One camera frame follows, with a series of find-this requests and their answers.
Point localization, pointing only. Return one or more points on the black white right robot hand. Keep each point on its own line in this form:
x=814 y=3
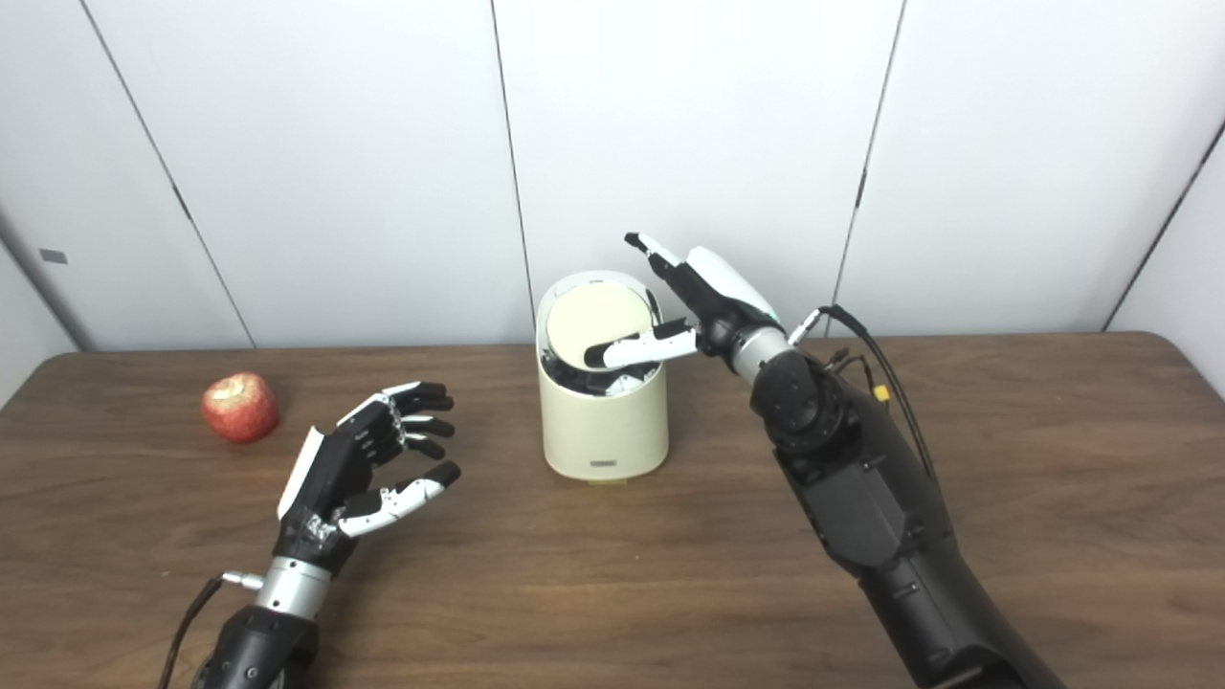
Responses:
x=718 y=297

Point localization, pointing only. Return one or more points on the red apple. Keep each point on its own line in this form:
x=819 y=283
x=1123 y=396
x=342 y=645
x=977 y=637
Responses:
x=239 y=407

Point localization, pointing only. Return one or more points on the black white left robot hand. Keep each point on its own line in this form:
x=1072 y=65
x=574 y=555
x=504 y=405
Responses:
x=325 y=478

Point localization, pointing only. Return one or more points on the cream-colored bin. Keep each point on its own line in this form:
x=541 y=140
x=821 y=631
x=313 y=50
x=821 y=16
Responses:
x=603 y=431

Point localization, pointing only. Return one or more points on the cream round bin lid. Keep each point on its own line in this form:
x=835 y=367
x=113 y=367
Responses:
x=589 y=316

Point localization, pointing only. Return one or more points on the small grey wall tag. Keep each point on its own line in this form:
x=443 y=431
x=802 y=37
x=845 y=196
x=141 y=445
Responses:
x=53 y=256

